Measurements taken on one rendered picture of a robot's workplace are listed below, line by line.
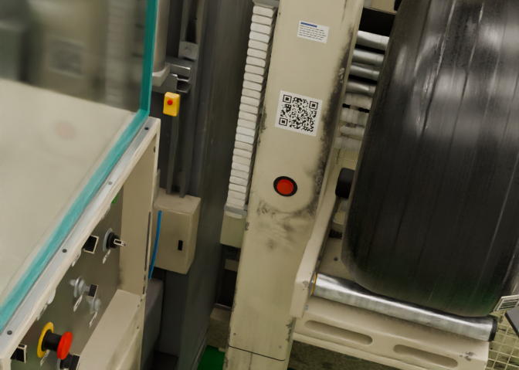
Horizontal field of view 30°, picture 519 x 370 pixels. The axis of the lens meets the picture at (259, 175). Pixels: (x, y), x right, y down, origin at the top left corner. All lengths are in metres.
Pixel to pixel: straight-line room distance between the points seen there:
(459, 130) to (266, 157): 0.43
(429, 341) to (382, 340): 0.09
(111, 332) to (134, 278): 0.11
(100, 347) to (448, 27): 0.77
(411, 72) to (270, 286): 0.63
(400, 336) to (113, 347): 0.53
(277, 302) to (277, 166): 0.33
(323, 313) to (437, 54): 0.58
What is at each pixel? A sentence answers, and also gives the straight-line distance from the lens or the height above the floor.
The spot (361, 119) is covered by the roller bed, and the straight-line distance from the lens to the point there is 2.14.
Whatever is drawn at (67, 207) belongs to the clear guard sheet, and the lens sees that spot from 1.29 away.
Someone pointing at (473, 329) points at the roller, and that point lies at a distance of 1.82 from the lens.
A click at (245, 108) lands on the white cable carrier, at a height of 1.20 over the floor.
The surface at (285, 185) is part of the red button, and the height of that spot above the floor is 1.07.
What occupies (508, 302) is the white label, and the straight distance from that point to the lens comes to 1.65.
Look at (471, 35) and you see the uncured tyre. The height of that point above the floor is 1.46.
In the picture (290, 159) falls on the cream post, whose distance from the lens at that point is 1.75.
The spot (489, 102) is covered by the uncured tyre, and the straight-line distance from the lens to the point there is 1.49.
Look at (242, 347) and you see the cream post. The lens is 2.07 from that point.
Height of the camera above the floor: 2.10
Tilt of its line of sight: 35 degrees down
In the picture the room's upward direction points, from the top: 9 degrees clockwise
